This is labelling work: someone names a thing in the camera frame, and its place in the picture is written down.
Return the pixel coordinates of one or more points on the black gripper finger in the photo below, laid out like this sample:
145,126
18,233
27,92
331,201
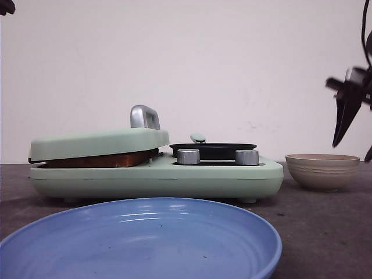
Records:
7,7
344,116
368,156

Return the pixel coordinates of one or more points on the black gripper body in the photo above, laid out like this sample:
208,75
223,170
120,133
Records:
355,89

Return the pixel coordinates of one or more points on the beige ribbed bowl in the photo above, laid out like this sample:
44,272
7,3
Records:
322,172

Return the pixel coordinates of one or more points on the breakfast maker hinged lid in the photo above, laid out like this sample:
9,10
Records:
143,134

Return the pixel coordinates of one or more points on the bread slice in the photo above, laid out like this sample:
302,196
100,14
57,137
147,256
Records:
104,161

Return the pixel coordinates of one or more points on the mint green breakfast maker base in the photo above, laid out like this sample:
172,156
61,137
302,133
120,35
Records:
162,177

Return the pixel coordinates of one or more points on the silver right control knob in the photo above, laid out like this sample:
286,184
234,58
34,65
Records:
247,157

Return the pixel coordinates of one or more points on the silver control knob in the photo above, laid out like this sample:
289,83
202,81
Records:
188,156
247,157

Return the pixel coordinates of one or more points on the black frying pan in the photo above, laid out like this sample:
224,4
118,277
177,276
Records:
211,150

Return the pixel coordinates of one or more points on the silver left control knob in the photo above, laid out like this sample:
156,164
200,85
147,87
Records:
188,156

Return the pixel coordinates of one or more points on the blue plastic plate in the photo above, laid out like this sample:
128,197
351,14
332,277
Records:
144,238

